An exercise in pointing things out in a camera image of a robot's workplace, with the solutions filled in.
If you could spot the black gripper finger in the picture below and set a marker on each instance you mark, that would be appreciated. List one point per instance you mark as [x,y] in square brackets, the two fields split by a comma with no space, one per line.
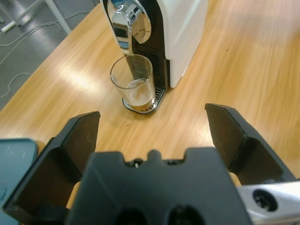
[228,136]
[78,140]

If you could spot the clear drinking glass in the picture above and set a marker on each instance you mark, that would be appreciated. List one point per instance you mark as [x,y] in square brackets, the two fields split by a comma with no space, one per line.
[140,93]

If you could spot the white capsule coffee machine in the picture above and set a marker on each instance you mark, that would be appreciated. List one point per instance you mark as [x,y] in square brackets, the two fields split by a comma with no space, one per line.
[182,35]

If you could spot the teal plastic serving tray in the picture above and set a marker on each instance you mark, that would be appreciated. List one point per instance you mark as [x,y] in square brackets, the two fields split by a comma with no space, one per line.
[14,164]

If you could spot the white power strip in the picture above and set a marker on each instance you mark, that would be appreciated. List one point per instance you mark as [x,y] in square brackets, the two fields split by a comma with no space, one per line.
[7,26]

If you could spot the white metal table frame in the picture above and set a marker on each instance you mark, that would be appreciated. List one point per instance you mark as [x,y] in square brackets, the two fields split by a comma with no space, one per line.
[57,16]

